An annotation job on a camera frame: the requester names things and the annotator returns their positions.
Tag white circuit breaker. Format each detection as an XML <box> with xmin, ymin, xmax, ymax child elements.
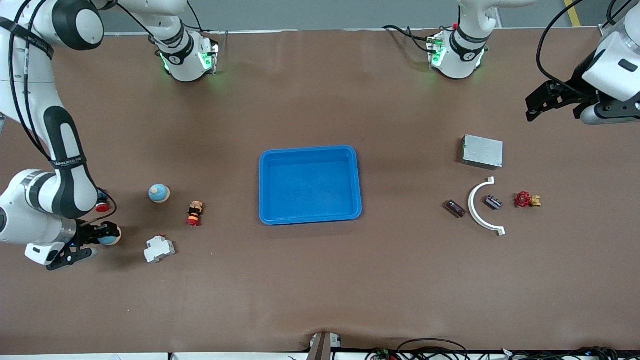
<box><xmin>143</xmin><ymin>234</ymin><xmax>176</xmax><ymax>264</ymax></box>

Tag silver metal power supply box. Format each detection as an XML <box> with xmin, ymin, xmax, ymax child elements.
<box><xmin>461</xmin><ymin>134</ymin><xmax>504</xmax><ymax>171</ymax></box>

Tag orange and red push button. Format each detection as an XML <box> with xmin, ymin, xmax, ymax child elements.
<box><xmin>186</xmin><ymin>200</ymin><xmax>205</xmax><ymax>227</ymax></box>

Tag brass valve with red handwheel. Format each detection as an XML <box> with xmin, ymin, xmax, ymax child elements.
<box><xmin>514</xmin><ymin>191</ymin><xmax>543</xmax><ymax>209</ymax></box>

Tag blue plastic tray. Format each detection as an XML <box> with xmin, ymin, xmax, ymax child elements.
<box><xmin>258</xmin><ymin>145</ymin><xmax>363</xmax><ymax>226</ymax></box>

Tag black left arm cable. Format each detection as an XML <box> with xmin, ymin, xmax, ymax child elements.
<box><xmin>536</xmin><ymin>0</ymin><xmax>587</xmax><ymax>87</ymax></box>

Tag aluminium frame profile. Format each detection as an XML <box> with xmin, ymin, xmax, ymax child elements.
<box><xmin>600</xmin><ymin>0</ymin><xmax>640</xmax><ymax>39</ymax></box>

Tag white curved plastic bracket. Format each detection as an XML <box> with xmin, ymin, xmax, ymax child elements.
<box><xmin>468</xmin><ymin>176</ymin><xmax>506</xmax><ymax>237</ymax></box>

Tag black arm base cable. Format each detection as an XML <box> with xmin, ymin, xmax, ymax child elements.
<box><xmin>382</xmin><ymin>25</ymin><xmax>433</xmax><ymax>52</ymax></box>

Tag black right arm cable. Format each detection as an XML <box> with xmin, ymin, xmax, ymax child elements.
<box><xmin>7</xmin><ymin>0</ymin><xmax>119</xmax><ymax>223</ymax></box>

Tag black cable bundle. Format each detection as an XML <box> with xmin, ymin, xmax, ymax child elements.
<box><xmin>500</xmin><ymin>346</ymin><xmax>621</xmax><ymax>360</ymax></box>

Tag black looped cable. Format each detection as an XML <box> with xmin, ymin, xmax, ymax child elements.
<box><xmin>397</xmin><ymin>338</ymin><xmax>471</xmax><ymax>360</ymax></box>

